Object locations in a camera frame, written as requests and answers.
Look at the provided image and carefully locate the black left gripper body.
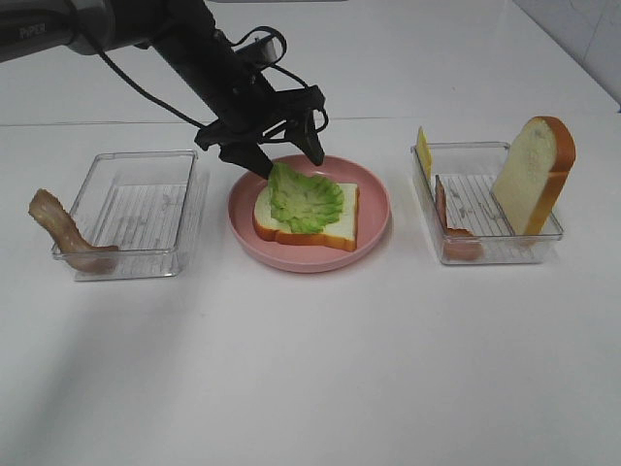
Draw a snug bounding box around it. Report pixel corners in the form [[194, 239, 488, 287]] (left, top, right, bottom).
[[153, 28, 326, 144]]

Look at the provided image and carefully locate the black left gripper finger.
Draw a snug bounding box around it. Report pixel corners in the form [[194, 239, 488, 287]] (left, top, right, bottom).
[[219, 142, 273, 177], [288, 110, 324, 166]]

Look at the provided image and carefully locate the green lettuce leaf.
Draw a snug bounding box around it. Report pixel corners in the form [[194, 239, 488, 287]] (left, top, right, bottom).
[[268, 162, 344, 234]]

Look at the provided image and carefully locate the tray bread slice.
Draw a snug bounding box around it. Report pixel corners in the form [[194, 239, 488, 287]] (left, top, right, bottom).
[[492, 116, 576, 236], [252, 183, 359, 251]]

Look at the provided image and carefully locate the yellow cheese slice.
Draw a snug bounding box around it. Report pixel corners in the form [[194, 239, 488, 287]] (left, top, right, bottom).
[[415, 126, 433, 182]]

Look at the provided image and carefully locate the tray bacon strip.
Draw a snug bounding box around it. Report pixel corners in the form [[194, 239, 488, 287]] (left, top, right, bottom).
[[435, 176, 483, 261], [28, 188, 119, 274]]

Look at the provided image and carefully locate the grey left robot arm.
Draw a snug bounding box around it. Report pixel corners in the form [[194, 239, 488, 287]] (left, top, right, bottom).
[[1, 1, 327, 179]]

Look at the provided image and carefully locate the pink round plate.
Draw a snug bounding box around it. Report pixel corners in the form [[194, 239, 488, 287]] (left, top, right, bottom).
[[228, 155, 391, 273]]

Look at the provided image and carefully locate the clear left plastic tray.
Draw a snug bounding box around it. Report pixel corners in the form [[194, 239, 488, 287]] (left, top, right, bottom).
[[51, 150, 209, 282]]

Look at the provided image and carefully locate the clear plastic tray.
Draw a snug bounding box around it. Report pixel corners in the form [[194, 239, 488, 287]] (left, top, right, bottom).
[[410, 142, 564, 265], [51, 150, 209, 282]]

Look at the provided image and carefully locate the clear right plastic tray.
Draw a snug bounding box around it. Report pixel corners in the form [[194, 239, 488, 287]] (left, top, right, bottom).
[[410, 142, 564, 265]]

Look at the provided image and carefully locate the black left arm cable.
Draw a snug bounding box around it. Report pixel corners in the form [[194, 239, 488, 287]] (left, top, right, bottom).
[[94, 26, 329, 145]]

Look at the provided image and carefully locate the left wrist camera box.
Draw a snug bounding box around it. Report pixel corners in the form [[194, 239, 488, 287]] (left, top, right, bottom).
[[236, 37, 282, 68]]

